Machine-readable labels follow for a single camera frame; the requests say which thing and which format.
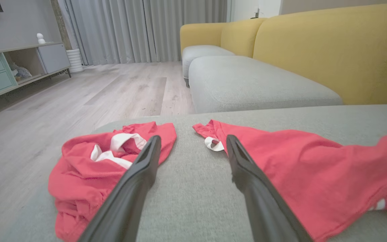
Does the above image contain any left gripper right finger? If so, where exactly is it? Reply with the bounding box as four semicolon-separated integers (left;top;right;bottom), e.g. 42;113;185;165
226;135;313;242

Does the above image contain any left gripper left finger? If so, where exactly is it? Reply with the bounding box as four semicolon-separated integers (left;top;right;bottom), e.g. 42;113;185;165
78;135;162;242

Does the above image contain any red garment with white collar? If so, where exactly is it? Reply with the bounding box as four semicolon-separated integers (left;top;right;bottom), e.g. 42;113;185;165
48;121;177;242

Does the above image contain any red garment with white stripes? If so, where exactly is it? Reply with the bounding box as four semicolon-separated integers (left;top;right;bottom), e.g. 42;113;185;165
192;119;387;242

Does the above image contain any white ribbed vase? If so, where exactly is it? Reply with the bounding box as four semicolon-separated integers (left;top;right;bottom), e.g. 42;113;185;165
66;49;84;74

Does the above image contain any grey cabinet door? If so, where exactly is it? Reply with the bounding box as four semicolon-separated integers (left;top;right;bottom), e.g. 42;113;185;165
37;43;71;74

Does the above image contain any plush toy in cabinet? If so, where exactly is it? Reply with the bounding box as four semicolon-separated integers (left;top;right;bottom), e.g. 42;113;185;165
10;62;33;81

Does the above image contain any yellow sofa back cushion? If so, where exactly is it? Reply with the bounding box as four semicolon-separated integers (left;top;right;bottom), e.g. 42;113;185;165
180;23;229;54
220;18;267;58
252;3;387;105

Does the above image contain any grey curtain panel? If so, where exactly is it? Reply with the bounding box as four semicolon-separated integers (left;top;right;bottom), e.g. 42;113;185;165
65;0;145;66
142;0;228;63

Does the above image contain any grey wooden TV cabinet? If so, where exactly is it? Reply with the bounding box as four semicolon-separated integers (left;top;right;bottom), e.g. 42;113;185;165
0;41;72;105

